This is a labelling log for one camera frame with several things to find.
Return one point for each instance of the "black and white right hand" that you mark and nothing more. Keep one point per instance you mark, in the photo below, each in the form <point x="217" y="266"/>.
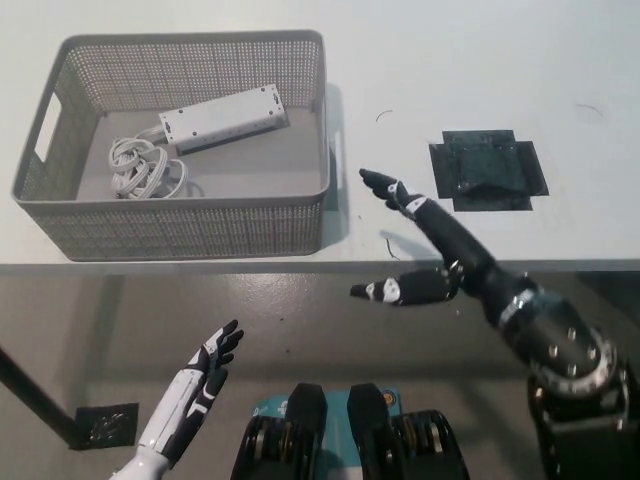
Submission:
<point x="460" y="252"/>

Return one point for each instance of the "white and black left hand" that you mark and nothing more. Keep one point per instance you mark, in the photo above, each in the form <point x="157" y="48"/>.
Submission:
<point x="185" y="400"/>

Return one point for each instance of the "black tape patch on table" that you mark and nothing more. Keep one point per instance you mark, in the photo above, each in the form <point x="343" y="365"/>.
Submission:
<point x="487" y="170"/>

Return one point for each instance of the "black metal table leg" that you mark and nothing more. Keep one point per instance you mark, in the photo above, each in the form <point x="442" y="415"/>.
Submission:
<point x="35" y="392"/>

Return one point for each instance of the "grey perforated plastic basket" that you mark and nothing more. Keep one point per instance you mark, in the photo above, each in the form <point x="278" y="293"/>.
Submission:
<point x="175" y="230"/>

